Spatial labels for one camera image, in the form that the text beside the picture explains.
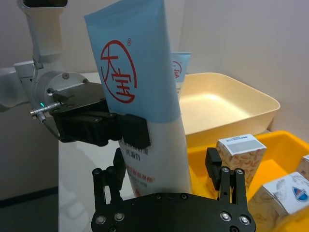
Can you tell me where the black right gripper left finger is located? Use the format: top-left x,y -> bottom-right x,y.
91,147 -> 127,214

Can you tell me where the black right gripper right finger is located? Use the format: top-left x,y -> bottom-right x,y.
205,147 -> 249,211

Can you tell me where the left wrist cable with plug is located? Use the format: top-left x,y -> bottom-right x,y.
29,101 -> 61,142

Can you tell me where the shallow yellow plastic tray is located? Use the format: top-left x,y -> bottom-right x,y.
187,130 -> 309,232

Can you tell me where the blue and white tube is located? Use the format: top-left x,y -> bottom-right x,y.
170,51 -> 192,100
84,0 -> 193,198

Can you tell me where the white box with blue emblem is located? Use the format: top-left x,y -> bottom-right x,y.
247,171 -> 309,218

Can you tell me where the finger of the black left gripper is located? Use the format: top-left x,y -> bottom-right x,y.
91,112 -> 150,150

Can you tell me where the cream plastic bin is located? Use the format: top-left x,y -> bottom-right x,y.
177,72 -> 281,148

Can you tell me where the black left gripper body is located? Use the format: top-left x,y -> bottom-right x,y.
51,81 -> 109,144

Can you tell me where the tan patterned carton box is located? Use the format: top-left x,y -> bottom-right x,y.
300,154 -> 309,181
215,134 -> 267,198

